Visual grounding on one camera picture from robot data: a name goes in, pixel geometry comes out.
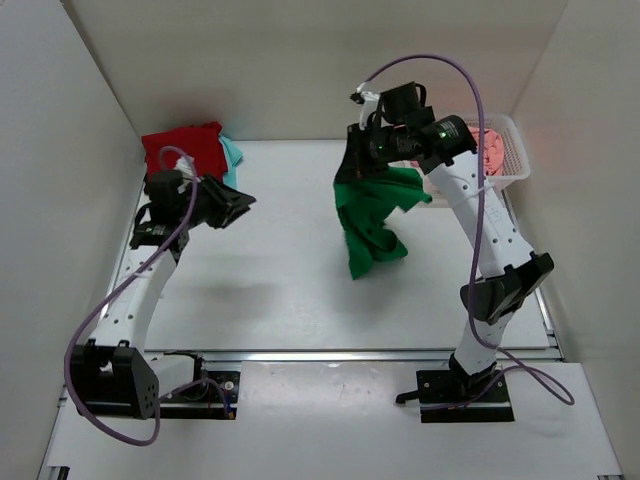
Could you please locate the white plastic basket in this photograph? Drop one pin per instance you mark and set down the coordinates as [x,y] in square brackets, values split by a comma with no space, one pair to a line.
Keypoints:
[505,159]

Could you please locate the light blue folded t shirt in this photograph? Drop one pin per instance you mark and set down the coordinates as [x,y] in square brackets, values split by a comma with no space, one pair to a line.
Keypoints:
[234,157]

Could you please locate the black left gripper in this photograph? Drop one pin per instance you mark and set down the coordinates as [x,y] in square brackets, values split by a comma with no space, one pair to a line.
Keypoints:
[232,203]

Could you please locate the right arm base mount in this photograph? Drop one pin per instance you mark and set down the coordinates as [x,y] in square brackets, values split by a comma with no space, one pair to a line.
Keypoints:
[444,400]

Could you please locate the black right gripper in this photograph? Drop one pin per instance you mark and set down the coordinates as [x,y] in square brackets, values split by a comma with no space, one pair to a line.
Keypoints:
[357,164]

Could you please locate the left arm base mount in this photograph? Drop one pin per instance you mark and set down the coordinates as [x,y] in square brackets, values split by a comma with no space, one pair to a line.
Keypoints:
[190,389]

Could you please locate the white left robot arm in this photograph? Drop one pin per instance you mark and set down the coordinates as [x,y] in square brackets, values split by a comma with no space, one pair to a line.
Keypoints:
[108,369]

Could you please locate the pink t shirt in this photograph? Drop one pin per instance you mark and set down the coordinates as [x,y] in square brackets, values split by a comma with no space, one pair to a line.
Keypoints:
[493,153]

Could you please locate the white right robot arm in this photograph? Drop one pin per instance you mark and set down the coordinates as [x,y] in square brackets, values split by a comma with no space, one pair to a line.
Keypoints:
[505,267]

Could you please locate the green t shirt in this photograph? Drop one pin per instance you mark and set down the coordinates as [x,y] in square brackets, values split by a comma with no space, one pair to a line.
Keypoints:
[363,207]

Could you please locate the red folded t shirt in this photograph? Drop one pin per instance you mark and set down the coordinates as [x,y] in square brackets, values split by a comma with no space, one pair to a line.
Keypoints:
[201,142]

